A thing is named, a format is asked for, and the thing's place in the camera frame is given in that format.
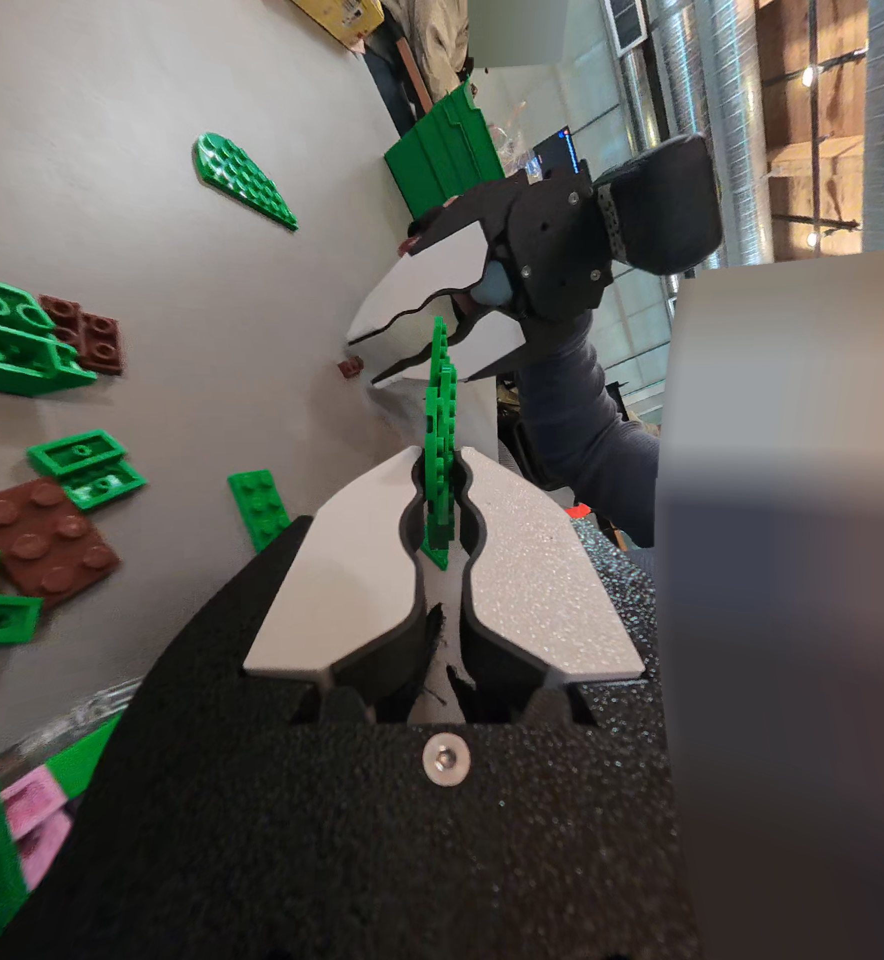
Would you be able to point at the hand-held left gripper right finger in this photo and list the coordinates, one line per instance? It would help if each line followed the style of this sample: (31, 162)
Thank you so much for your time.
(547, 585)

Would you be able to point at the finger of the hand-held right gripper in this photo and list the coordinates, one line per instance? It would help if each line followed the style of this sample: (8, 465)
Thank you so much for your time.
(491, 345)
(427, 274)

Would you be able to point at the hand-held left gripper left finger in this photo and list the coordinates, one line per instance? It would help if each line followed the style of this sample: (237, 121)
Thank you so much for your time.
(337, 577)

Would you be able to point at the green lego plate assembly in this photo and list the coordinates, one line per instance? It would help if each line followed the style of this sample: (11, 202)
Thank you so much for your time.
(440, 442)

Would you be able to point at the person's right forearm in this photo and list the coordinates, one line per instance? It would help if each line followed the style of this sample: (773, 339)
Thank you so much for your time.
(584, 427)

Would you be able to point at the green rectangular lego plate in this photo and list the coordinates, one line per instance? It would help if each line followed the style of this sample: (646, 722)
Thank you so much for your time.
(260, 506)

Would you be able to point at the tiny brown lego piece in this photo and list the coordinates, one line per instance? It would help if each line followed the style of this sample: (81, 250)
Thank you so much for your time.
(350, 368)

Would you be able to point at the green rounded wedge lego plate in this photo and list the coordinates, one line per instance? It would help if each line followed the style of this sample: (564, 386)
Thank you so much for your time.
(239, 174)

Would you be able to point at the yellow lego box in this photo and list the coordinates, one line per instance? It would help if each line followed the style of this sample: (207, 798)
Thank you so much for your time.
(341, 13)

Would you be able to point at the brown square lego plate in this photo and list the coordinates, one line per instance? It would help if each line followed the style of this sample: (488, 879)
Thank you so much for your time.
(37, 536)

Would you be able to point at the green flat lego plate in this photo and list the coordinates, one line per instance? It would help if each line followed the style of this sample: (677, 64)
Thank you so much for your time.
(82, 754)

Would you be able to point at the dark brown small lego plate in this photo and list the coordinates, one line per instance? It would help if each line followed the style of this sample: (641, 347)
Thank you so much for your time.
(89, 337)

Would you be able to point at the pink lego pieces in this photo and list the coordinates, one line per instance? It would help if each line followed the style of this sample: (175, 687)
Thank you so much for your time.
(37, 817)

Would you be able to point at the green sloped lego brick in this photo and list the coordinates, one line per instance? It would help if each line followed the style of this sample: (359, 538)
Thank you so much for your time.
(14, 360)

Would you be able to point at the computer monitor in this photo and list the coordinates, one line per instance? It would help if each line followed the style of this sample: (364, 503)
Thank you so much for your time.
(558, 150)

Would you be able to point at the green plastic crate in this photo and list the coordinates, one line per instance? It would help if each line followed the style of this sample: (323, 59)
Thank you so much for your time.
(442, 150)

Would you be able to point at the clear plastic bag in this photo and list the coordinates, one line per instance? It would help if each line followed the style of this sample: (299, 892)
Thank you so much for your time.
(59, 712)

